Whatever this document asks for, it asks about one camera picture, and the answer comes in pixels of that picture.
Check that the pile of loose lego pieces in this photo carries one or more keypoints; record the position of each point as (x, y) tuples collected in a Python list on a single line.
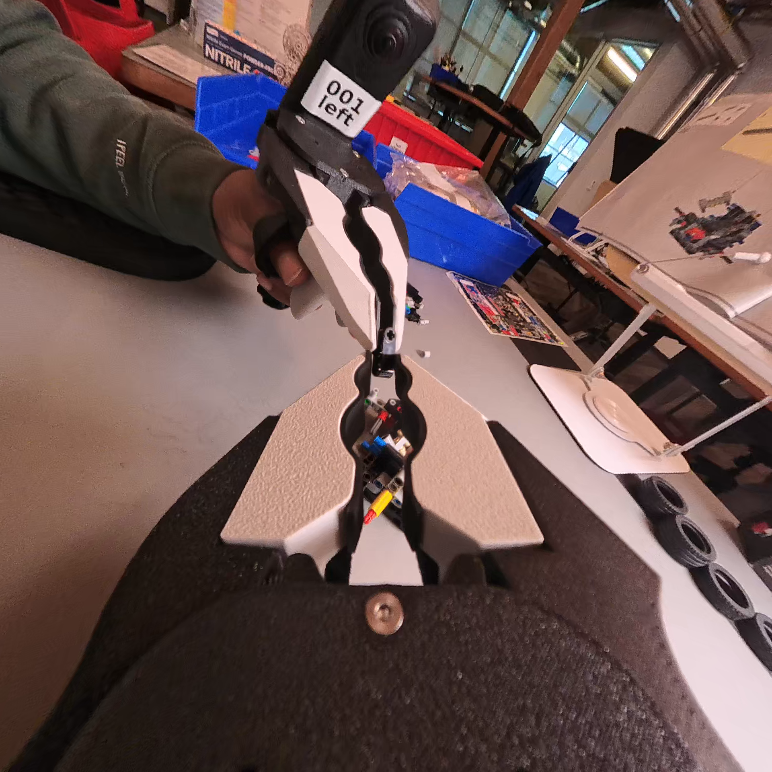
[(416, 304)]

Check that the wooden standing desk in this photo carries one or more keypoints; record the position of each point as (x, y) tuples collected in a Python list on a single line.
[(482, 108)]

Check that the multicoloured lego engine model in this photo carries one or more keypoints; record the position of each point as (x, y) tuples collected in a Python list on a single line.
[(383, 458)]

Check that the small blue storage bin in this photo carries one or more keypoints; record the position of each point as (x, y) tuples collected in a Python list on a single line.
[(235, 114)]

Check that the crumpled plastic bag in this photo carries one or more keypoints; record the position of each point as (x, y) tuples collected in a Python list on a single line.
[(446, 187)]

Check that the cardboard box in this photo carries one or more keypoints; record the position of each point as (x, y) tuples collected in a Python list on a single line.
[(271, 24)]

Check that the person's left forearm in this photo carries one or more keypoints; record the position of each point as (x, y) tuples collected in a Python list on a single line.
[(90, 120)]

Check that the large blue storage bin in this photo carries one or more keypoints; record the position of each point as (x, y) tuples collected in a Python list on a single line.
[(458, 241)]

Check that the red plastic container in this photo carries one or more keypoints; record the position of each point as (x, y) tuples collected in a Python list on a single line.
[(96, 30)]

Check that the black lego beam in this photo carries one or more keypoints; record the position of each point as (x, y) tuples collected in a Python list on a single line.
[(380, 365)]

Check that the red storage bin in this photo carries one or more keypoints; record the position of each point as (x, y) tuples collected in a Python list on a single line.
[(410, 136)]

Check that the black padded armrest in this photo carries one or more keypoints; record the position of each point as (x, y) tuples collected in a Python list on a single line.
[(90, 241)]

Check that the blue pen cup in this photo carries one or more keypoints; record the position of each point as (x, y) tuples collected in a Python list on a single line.
[(447, 71)]

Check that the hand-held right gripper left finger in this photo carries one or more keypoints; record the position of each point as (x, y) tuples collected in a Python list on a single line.
[(289, 476)]

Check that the printed instruction booklet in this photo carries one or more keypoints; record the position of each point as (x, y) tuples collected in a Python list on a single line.
[(506, 310)]

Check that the person's left hand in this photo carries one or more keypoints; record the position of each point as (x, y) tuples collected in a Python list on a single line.
[(238, 211)]

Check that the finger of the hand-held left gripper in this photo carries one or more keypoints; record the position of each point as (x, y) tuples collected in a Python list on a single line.
[(338, 271), (395, 253)]

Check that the blue glove box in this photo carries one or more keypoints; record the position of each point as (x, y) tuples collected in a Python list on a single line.
[(235, 54)]

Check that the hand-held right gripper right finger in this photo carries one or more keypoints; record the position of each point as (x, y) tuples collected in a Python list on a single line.
[(476, 476)]

